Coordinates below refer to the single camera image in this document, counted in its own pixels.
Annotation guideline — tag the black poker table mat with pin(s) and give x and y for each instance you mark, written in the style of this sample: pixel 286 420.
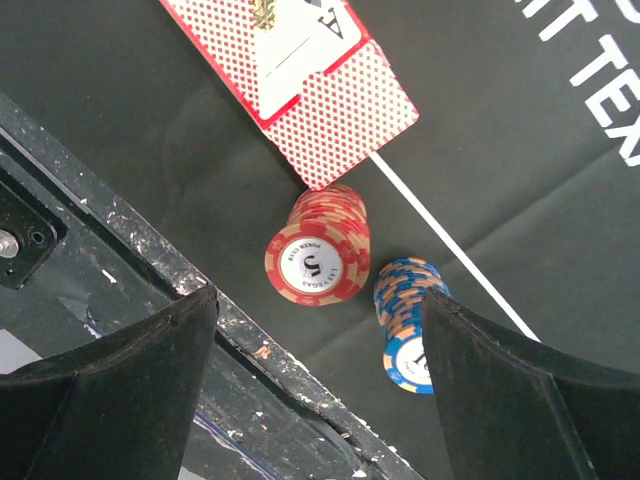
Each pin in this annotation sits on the black poker table mat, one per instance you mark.
pixel 505 155

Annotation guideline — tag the red playing card box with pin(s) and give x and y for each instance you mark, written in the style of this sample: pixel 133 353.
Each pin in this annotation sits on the red playing card box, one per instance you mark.
pixel 265 51

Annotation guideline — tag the blue poker chip stack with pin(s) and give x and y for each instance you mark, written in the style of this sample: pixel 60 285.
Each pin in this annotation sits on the blue poker chip stack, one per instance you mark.
pixel 399 290

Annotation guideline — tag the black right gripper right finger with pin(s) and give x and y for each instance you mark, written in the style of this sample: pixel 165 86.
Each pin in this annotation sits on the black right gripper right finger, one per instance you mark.
pixel 514 408

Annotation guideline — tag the red-backed playing card deck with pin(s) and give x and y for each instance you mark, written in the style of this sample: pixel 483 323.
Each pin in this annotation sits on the red-backed playing card deck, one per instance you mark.
pixel 342 117

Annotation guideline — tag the red poker chip stack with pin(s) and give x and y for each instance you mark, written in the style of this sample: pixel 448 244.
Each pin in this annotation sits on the red poker chip stack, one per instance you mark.
pixel 322 255

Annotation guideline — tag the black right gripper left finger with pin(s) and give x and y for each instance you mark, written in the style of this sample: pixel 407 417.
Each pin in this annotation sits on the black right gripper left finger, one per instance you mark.
pixel 119 407

